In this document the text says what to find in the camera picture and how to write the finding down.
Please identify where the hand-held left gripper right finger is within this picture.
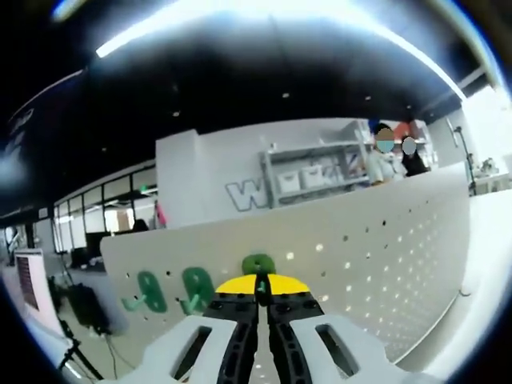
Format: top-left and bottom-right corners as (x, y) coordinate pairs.
(262, 274), (437, 384)

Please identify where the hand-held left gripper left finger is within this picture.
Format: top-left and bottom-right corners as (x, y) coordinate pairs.
(103, 274), (260, 384)

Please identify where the green hook assembly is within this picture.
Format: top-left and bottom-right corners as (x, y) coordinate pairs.
(122, 270), (168, 316)
(241, 253), (277, 297)
(179, 266), (215, 316)

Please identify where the grey perforated mounting plate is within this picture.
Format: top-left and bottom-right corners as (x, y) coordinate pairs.
(99, 162), (472, 365)

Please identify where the black bag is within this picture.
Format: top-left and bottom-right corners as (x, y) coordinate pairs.
(66, 282), (113, 337)

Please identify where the white storage bin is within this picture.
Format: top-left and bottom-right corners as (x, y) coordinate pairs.
(302, 164), (333, 190)
(278, 170), (302, 194)

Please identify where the grey metal shelf rack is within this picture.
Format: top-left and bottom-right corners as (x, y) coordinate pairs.
(258, 140), (374, 208)

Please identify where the glass office partition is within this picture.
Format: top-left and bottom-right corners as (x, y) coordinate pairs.
(51, 166), (158, 241)

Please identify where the black tripod stand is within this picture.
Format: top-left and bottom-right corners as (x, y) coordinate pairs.
(451, 123), (479, 197)

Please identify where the dark hanging sign panel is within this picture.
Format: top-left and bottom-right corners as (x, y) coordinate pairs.
(0, 67), (90, 217)

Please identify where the long ceiling light strip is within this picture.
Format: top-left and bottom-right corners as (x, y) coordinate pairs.
(95, 0), (241, 59)
(347, 19), (468, 102)

